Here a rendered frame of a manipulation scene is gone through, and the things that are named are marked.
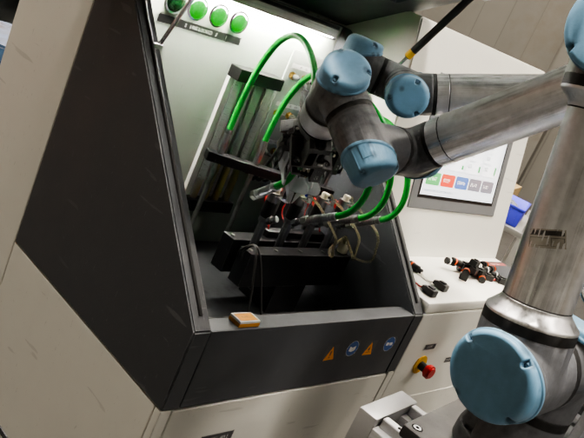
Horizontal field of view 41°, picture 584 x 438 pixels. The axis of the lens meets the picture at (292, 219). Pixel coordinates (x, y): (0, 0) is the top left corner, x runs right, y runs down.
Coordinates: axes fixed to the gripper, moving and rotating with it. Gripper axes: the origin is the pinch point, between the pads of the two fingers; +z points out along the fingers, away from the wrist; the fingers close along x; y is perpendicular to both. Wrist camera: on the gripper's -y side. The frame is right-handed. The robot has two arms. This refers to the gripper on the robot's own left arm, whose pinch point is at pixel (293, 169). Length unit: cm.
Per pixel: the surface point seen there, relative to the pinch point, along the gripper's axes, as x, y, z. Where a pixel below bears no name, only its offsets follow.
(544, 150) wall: 462, -437, 634
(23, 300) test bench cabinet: -48, 17, 40
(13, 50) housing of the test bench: -58, -35, 26
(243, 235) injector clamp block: -4.2, 1.0, 30.0
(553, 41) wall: 454, -557, 569
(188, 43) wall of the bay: -20.9, -34.1, 12.3
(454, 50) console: 46, -54, 24
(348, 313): 17.9, 18.1, 24.9
